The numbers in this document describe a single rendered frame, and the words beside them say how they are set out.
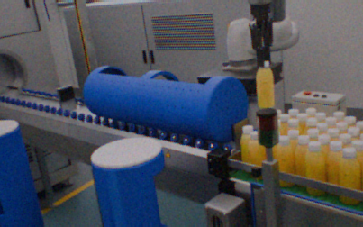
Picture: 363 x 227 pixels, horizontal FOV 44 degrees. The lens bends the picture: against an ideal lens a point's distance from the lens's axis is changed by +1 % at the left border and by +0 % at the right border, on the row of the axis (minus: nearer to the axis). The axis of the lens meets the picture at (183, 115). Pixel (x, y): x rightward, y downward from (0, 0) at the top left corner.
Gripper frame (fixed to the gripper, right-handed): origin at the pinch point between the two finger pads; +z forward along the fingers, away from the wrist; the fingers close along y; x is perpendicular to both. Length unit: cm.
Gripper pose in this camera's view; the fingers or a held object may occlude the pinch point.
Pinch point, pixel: (263, 57)
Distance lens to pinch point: 177.2
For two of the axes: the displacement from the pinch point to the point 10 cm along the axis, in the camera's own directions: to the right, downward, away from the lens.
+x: 7.2, 1.2, -6.8
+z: 1.3, 9.4, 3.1
